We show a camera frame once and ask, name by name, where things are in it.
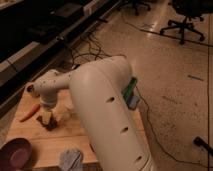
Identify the orange carrot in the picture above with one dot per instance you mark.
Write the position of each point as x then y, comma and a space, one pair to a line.
32, 112

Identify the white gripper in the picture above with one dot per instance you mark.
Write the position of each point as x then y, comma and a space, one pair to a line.
47, 112

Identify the black office chair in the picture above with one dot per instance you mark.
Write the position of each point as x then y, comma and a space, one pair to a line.
190, 9

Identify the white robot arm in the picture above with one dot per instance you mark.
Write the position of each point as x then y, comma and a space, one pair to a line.
96, 91

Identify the purple bowl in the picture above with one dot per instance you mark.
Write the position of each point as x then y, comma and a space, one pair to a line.
15, 154

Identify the grey cloth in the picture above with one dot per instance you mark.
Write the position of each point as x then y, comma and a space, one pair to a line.
71, 160

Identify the small metal can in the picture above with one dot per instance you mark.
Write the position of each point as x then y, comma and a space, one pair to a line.
31, 91

